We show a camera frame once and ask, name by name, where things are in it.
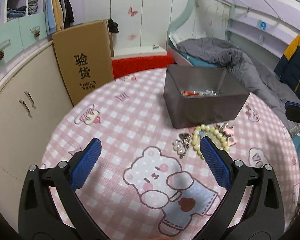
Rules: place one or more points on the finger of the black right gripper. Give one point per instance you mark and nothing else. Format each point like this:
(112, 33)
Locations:
(290, 103)

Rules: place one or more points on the grey metal tin box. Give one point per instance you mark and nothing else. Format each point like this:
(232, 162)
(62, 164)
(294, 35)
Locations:
(202, 95)

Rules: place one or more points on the teal drawer unit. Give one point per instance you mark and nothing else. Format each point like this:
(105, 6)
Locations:
(19, 37)

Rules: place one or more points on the teal bed sheet mattress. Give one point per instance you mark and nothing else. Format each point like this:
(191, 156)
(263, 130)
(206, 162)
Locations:
(198, 62)

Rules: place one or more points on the beige low cabinet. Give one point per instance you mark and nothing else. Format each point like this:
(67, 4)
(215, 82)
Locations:
(32, 104)

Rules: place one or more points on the hanging clothes row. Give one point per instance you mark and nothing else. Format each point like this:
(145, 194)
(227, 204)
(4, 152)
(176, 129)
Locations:
(59, 15)

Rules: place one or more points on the red fabric storage bench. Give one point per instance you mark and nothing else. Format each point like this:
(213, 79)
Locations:
(136, 59)

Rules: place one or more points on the pink checkered bear tablecloth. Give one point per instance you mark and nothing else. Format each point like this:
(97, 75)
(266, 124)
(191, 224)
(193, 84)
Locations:
(139, 188)

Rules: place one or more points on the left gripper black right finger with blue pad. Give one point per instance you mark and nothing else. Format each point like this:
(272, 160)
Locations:
(264, 216)

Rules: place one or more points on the teal bunk bed frame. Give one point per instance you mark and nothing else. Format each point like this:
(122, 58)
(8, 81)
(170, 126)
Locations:
(261, 28)

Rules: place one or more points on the tall brown cardboard box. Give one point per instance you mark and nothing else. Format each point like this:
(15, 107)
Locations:
(83, 54)

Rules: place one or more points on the yellow navy puffer jacket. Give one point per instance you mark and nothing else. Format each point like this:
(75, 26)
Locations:
(288, 67)

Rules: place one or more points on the black cloth behind box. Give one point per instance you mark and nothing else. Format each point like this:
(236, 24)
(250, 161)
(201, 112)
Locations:
(113, 26)

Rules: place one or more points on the small pearl earrings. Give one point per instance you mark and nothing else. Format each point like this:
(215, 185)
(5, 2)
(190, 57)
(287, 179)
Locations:
(178, 147)

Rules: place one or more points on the pink charm keychain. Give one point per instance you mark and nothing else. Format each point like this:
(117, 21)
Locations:
(227, 132)

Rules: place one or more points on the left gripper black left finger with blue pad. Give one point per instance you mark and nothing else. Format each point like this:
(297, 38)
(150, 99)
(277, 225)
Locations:
(38, 216)

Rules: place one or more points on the grey quilt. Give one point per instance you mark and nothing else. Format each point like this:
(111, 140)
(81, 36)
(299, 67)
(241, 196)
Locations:
(251, 73)

